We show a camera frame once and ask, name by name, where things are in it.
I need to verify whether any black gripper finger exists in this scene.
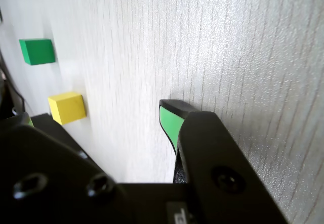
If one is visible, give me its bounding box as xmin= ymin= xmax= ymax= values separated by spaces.
xmin=0 ymin=112 xmax=122 ymax=224
xmin=158 ymin=99 xmax=290 ymax=224

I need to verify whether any green cube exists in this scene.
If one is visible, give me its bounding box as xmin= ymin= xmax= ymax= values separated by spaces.
xmin=19 ymin=38 xmax=56 ymax=65

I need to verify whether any yellow cube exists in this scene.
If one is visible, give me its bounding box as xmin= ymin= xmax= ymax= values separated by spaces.
xmin=47 ymin=92 xmax=88 ymax=125

